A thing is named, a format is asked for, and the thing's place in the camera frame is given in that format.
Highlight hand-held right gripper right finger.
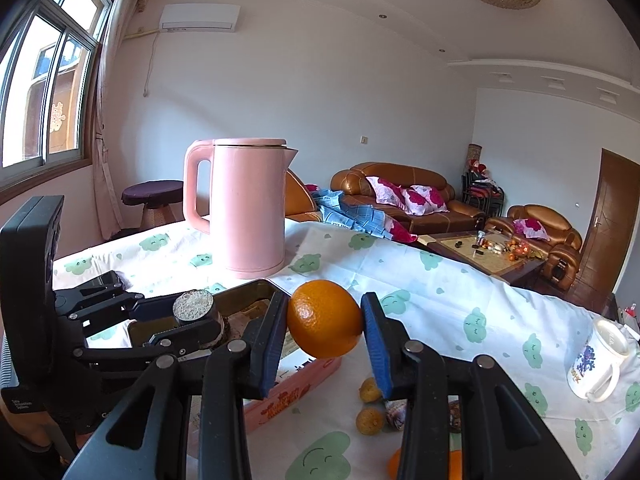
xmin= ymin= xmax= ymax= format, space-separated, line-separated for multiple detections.
xmin=360 ymin=291 xmax=568 ymax=480

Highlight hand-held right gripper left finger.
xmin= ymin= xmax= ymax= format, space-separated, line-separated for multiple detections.
xmin=75 ymin=292 xmax=291 ymax=480

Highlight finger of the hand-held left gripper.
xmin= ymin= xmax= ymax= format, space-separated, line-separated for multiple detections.
xmin=72 ymin=325 xmax=228 ymax=368
xmin=54 ymin=270 xmax=178 ymax=333

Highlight dark cylinder with beige top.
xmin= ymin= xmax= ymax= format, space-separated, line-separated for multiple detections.
xmin=172 ymin=290 xmax=226 ymax=350

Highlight pink tin box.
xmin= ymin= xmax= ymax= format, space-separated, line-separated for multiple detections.
xmin=127 ymin=280 xmax=343 ymax=433

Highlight small dark jar purple label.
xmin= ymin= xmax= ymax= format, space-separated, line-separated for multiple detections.
xmin=382 ymin=397 xmax=408 ymax=431

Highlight dark purple round stool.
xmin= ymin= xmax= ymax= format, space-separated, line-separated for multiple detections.
xmin=121 ymin=180 xmax=185 ymax=231

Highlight wooden coffee table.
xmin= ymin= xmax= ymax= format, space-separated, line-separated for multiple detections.
xmin=417 ymin=230 xmax=548 ymax=291

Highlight blue plaid cloth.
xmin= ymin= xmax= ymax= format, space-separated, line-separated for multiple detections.
xmin=306 ymin=185 xmax=396 ymax=241

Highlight pink electric kettle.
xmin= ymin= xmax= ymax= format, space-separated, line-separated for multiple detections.
xmin=182 ymin=137 xmax=300 ymax=280

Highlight pink floral pillow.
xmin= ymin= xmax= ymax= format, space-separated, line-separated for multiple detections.
xmin=400 ymin=185 xmax=449 ymax=215
xmin=366 ymin=176 xmax=408 ymax=208
xmin=515 ymin=218 xmax=549 ymax=240

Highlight brown leather armchair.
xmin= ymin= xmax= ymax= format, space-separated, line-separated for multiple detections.
xmin=284 ymin=169 xmax=323 ymax=223
xmin=487 ymin=204 xmax=583 ymax=291

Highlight long brown leather sofa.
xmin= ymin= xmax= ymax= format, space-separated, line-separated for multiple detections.
xmin=330 ymin=162 xmax=488 ymax=233

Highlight stacked dark chairs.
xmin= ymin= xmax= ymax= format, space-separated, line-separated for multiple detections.
xmin=460 ymin=170 xmax=506 ymax=218

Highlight window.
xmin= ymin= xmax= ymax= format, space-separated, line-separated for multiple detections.
xmin=0 ymin=0 xmax=118 ymax=171

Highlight white printed mug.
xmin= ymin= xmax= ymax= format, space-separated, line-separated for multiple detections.
xmin=566 ymin=318 xmax=632 ymax=403

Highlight brown wooden door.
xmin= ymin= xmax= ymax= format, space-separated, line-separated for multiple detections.
xmin=582 ymin=148 xmax=640 ymax=306

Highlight white air conditioner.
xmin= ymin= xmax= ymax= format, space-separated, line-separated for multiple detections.
xmin=159 ymin=3 xmax=241 ymax=32

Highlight air conditioner hose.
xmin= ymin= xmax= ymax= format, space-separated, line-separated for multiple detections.
xmin=142 ymin=27 xmax=163 ymax=98

